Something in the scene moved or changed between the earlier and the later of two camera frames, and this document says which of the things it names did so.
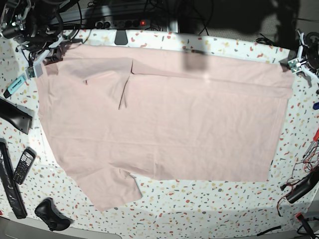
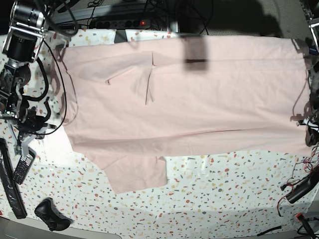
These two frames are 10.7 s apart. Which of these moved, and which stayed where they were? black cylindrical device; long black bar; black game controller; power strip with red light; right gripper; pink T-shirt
Moved: pink T-shirt; right gripper
Stayed: long black bar; black cylindrical device; black game controller; power strip with red light
